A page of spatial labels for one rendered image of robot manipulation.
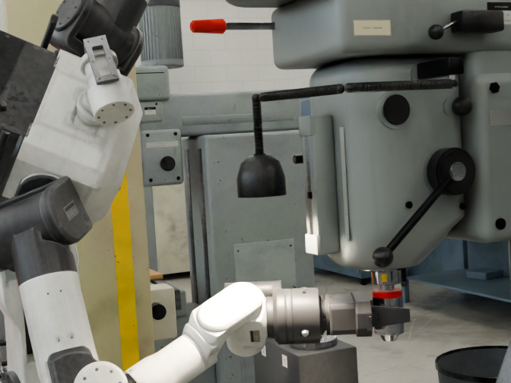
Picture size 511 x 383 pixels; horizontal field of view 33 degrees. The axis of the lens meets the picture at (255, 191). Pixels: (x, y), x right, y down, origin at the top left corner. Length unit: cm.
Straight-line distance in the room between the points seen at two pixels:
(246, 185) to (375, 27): 29
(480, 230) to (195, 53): 961
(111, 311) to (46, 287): 171
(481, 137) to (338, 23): 29
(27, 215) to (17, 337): 48
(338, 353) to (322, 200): 39
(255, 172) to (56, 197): 31
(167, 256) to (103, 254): 681
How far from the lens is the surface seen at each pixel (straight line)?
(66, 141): 143
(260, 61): 1115
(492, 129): 133
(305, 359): 157
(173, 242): 978
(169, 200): 973
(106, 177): 143
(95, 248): 297
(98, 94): 137
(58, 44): 161
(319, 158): 129
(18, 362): 178
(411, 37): 126
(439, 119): 131
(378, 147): 125
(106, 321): 301
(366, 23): 123
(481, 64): 134
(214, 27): 135
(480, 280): 751
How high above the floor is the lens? 152
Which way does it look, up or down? 3 degrees down
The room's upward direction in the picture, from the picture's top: 3 degrees counter-clockwise
